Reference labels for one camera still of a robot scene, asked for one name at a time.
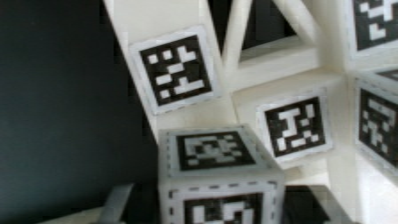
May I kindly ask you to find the white front fence rail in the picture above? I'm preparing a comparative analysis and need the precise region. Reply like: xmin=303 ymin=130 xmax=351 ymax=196
xmin=37 ymin=208 xmax=101 ymax=224

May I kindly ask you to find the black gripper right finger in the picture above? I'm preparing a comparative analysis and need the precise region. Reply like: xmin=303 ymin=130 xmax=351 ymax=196
xmin=282 ymin=183 xmax=357 ymax=224

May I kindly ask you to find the white chair seat block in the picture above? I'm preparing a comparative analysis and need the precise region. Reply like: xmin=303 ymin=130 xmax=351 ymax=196
xmin=232 ymin=70 xmax=355 ymax=185

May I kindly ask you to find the white chair back frame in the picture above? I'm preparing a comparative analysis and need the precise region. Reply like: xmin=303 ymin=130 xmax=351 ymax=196
xmin=103 ymin=0 xmax=398 ymax=224

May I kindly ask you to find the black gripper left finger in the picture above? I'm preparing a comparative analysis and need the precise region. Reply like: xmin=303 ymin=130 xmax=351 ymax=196
xmin=96 ymin=183 xmax=158 ymax=224

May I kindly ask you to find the small white tagged cube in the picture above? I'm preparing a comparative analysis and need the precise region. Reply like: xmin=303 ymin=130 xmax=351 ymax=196
xmin=158 ymin=125 xmax=284 ymax=224
xmin=355 ymin=68 xmax=398 ymax=176

